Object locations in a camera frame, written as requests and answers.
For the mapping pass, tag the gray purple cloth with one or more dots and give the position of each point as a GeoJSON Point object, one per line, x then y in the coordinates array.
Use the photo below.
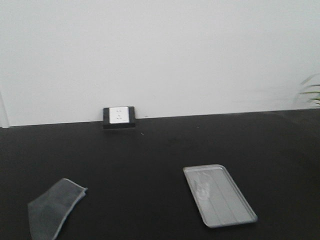
{"type": "Point", "coordinates": [48, 212]}

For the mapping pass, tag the metal tray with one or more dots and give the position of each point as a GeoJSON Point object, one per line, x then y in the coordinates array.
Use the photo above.
{"type": "Point", "coordinates": [218, 199]}

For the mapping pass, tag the black white power socket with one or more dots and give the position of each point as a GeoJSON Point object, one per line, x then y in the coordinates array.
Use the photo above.
{"type": "Point", "coordinates": [119, 117]}

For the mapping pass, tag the green plant leaves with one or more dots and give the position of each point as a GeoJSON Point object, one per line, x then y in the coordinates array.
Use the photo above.
{"type": "Point", "coordinates": [309, 94]}

